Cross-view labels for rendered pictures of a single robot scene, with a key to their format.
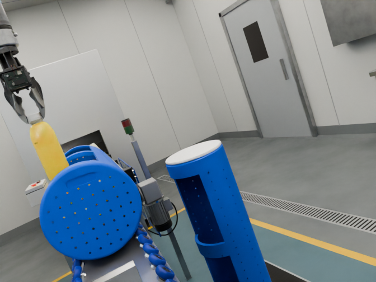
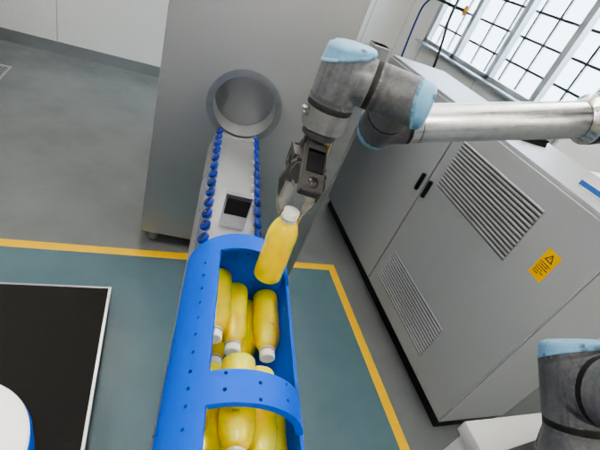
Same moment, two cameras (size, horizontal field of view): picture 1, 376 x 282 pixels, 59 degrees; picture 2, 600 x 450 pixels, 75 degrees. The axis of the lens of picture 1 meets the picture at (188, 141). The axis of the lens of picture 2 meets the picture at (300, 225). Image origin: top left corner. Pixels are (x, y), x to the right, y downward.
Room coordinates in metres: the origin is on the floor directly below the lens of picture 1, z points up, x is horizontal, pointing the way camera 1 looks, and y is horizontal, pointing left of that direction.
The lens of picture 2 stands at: (1.76, 0.40, 1.88)
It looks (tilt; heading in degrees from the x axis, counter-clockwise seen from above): 34 degrees down; 177
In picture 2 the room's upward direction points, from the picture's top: 23 degrees clockwise
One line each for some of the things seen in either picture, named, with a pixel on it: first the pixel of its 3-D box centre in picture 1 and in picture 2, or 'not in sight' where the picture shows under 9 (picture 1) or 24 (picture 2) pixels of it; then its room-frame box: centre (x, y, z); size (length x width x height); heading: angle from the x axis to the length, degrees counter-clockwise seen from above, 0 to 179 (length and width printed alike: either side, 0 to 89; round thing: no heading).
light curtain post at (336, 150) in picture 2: not in sight; (299, 233); (0.29, 0.48, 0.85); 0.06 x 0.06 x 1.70; 16
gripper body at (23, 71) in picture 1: (12, 70); (310, 153); (0.99, 0.40, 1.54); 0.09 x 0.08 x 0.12; 16
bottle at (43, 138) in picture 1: (48, 148); (277, 246); (1.03, 0.41, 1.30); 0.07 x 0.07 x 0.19
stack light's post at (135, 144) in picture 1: (162, 212); not in sight; (2.29, 0.35, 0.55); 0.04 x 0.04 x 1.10; 16
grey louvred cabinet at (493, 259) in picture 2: not in sight; (436, 217); (-0.66, 1.37, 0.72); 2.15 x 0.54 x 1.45; 25
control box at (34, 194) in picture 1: (38, 192); not in sight; (1.93, 0.92, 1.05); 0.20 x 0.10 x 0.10; 16
